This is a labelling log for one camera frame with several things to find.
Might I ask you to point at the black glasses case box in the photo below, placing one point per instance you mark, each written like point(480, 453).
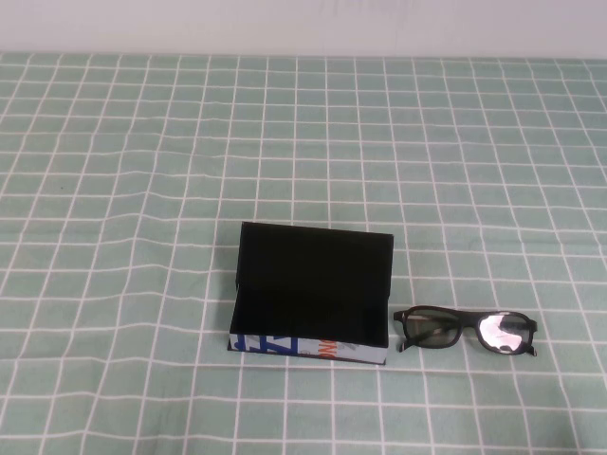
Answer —
point(308, 284)

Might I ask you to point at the black framed glasses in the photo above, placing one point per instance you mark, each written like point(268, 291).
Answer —
point(502, 334)

